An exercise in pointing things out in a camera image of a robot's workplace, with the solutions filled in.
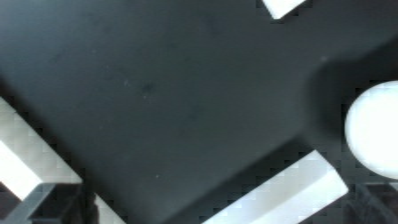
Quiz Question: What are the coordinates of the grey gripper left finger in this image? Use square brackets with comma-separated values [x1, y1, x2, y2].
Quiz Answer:
[0, 183, 81, 224]

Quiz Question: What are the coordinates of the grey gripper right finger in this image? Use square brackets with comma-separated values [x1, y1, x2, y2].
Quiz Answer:
[354, 184, 398, 224]

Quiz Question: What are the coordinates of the white lamp bulb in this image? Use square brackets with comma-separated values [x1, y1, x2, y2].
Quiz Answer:
[345, 81, 398, 180]

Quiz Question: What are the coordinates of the white marker tag sheet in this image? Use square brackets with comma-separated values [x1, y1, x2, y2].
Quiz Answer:
[262, 0, 306, 20]

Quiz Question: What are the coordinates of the white front fence rail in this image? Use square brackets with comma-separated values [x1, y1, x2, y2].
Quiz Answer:
[0, 98, 127, 224]

